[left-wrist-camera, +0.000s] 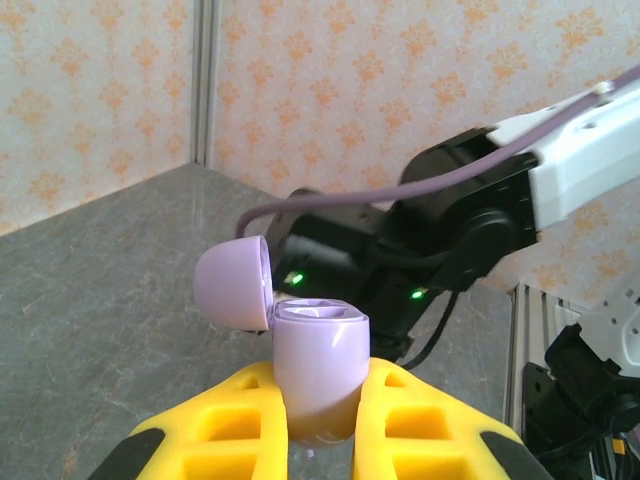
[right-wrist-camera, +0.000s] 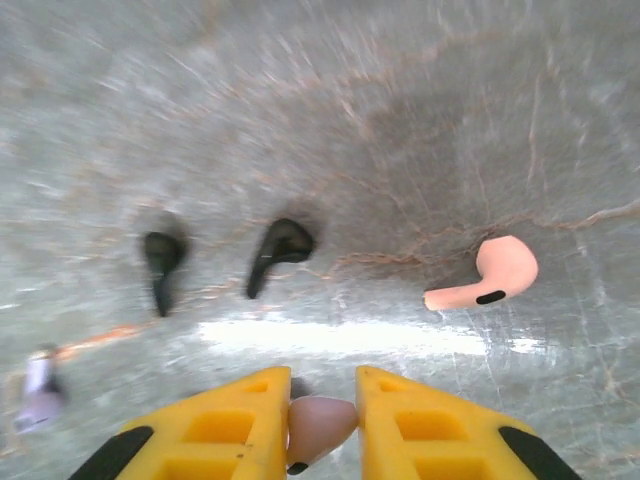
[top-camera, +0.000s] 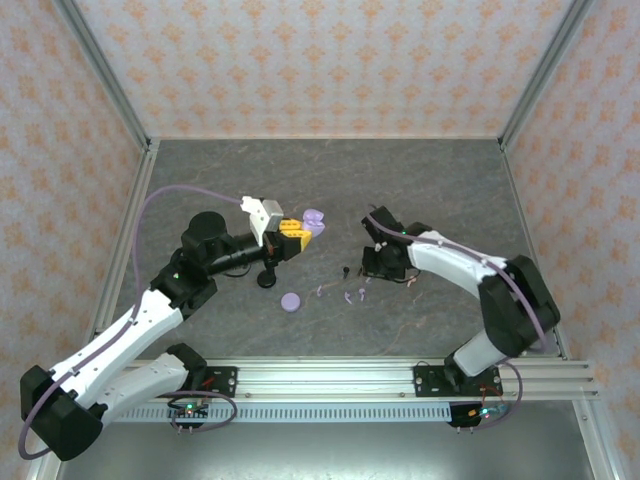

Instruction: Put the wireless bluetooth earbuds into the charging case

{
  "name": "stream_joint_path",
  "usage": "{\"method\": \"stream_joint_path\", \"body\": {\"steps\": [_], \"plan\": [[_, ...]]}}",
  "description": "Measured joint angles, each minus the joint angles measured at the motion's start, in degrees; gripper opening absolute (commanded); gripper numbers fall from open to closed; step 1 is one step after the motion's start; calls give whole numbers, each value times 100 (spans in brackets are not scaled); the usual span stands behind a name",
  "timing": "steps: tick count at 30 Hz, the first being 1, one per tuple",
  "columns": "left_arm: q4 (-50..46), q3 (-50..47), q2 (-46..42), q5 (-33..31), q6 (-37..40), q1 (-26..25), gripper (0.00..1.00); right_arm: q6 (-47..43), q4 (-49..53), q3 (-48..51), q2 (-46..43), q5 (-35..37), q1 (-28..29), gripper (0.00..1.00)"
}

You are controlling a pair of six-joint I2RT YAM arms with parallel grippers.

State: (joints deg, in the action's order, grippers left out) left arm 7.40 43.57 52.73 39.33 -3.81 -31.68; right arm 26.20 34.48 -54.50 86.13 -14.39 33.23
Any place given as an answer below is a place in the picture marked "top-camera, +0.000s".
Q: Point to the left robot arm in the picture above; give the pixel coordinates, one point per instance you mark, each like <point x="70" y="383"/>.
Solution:
<point x="125" y="330"/>

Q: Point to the aluminium lower frame bar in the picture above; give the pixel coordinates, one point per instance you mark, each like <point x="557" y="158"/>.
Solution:
<point x="595" y="440"/>
<point x="42" y="472"/>

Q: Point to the purple earbud charging case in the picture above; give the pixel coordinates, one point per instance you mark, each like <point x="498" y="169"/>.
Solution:
<point x="290" y="302"/>
<point x="315" y="225"/>

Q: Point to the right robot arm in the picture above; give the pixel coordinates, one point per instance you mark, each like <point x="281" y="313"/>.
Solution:
<point x="450" y="260"/>

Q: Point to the black earbud charging case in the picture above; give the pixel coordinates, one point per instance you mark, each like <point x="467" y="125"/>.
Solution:
<point x="266" y="280"/>

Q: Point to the aluminium corner post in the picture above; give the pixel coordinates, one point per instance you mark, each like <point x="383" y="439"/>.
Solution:
<point x="543" y="75"/>
<point x="106" y="75"/>

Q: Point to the aluminium side rail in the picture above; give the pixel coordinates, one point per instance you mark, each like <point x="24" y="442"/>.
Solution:
<point x="148" y="165"/>
<point x="521" y="200"/>

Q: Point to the controller board with LEDs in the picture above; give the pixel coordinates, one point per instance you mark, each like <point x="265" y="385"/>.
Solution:
<point x="482" y="413"/>
<point x="190" y="411"/>

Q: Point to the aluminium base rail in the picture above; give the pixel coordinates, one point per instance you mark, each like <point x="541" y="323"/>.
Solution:
<point x="325" y="380"/>

